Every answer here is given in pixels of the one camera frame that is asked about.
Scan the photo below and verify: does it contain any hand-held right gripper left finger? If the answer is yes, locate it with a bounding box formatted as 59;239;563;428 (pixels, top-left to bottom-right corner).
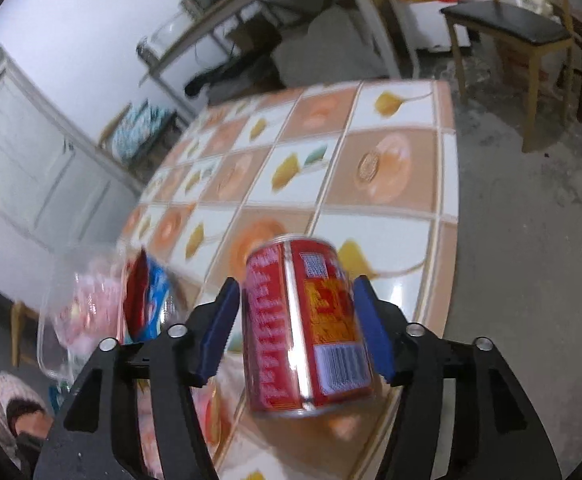
31;276;242;480

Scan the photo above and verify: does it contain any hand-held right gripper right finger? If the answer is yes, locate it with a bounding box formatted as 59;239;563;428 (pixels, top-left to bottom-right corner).
353;275;564;480

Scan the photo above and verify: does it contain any blue snack packet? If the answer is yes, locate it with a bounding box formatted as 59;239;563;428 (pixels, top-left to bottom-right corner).
144;257;177;338

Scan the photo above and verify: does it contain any red tin can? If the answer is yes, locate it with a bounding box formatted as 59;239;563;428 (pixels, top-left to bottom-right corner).
241;235;377;418

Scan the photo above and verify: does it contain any red foil packet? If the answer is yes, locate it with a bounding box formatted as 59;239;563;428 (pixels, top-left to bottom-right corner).
124;247;149;338

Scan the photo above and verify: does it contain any clear plastic bag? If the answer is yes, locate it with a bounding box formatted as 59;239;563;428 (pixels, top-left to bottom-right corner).
36;242;232;480

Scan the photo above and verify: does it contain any table with tiled pattern cloth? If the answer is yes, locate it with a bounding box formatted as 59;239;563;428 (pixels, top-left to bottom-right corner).
116;80;459;480

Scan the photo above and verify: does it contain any wooden chair with cushion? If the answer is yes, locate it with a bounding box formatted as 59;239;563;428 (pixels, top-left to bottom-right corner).
98;102;192;171

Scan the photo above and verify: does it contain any blue patterned cushion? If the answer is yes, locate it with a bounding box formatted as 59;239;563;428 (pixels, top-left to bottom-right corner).
111;102;167;161

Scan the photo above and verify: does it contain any checkered slipper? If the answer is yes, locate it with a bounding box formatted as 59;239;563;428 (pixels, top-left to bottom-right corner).
0;371;52;461

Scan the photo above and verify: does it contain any black clothing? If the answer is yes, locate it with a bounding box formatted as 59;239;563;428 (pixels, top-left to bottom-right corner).
183;55;282;98

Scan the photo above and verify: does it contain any white panel door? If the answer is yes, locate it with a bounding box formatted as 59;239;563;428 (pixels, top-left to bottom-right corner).
0;45;142;306

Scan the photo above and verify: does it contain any beige sack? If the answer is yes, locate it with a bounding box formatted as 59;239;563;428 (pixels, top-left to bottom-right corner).
273;7;387;88

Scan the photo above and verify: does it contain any cardboard box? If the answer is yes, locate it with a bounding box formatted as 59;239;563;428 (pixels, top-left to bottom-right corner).
226;22;282;56

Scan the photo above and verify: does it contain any glass bowl with lid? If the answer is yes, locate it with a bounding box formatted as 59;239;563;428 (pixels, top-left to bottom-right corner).
144;10;192;56

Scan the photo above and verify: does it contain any grey metal desk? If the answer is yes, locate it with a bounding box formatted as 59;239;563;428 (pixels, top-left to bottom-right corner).
138;0;417;111

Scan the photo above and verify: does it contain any wooden chair with black seat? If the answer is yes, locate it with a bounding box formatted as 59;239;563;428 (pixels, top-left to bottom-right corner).
440;0;576;153

